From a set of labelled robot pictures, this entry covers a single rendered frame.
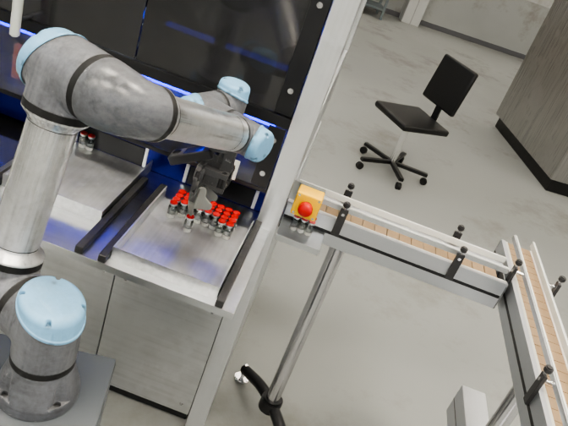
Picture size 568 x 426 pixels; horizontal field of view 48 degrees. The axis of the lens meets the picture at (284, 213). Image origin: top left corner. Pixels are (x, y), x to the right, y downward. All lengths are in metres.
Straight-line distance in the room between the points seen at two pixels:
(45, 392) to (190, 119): 0.55
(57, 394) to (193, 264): 0.47
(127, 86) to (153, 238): 0.66
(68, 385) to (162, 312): 0.82
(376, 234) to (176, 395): 0.88
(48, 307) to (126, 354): 1.06
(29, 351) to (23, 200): 0.26
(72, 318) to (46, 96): 0.37
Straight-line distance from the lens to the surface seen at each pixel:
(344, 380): 2.79
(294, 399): 2.61
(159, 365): 2.18
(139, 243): 1.58
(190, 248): 1.61
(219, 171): 1.55
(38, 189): 1.16
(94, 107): 1.02
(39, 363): 1.20
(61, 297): 1.18
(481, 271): 1.97
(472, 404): 2.12
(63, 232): 1.58
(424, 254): 1.90
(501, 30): 11.76
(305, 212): 1.70
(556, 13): 6.89
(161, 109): 1.04
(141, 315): 2.08
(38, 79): 1.10
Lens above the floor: 1.78
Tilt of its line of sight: 28 degrees down
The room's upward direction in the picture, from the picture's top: 20 degrees clockwise
